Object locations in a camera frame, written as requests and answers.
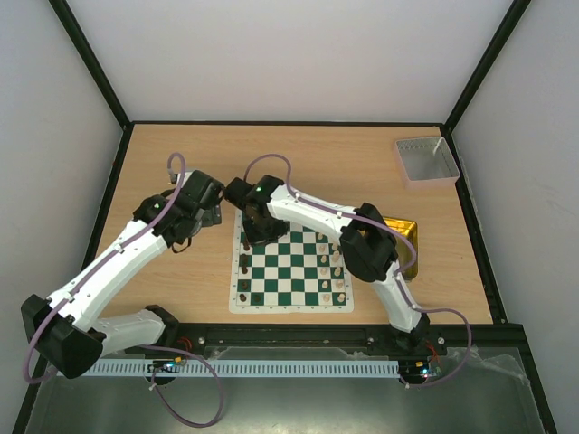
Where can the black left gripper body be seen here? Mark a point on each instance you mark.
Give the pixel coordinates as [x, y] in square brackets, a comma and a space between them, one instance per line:
[210, 217]

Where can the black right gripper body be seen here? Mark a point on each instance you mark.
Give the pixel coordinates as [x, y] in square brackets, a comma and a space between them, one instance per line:
[265, 231]

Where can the green white chess board mat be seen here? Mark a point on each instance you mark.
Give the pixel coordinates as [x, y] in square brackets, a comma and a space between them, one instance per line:
[301, 272]

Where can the yellow transparent piece tray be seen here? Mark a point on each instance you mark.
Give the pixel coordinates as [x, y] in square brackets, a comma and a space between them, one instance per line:
[406, 245]

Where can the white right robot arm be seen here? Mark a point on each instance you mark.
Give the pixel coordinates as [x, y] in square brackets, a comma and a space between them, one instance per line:
[367, 244]

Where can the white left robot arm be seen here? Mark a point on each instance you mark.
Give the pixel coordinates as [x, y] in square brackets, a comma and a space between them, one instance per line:
[66, 328]

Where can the grey metal tin box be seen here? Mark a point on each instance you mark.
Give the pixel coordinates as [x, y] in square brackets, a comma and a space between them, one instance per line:
[426, 162]

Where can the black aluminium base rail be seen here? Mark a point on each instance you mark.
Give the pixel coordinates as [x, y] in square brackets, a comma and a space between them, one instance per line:
[375, 340]

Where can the light blue slotted cable duct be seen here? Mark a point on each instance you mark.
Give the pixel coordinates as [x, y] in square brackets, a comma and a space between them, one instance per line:
[246, 369]

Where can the black cage frame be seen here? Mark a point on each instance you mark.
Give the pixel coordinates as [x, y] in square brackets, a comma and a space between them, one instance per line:
[507, 26]

